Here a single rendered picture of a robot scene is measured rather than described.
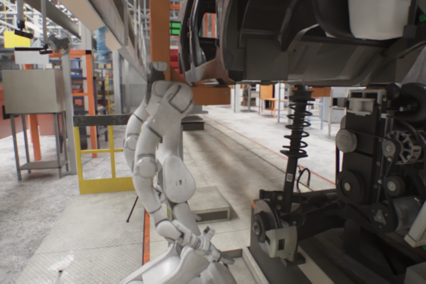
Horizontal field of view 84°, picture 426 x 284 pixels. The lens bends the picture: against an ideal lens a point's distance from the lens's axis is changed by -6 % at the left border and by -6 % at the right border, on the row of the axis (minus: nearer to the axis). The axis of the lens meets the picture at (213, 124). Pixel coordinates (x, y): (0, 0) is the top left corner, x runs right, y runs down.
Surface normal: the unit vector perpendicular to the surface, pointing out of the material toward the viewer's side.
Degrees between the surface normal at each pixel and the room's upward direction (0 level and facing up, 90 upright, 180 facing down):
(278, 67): 90
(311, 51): 133
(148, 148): 94
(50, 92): 90
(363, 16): 99
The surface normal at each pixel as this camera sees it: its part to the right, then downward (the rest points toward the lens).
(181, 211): 0.40, 0.13
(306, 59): 0.17, 0.78
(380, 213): -0.97, 0.04
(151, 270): -0.36, -0.89
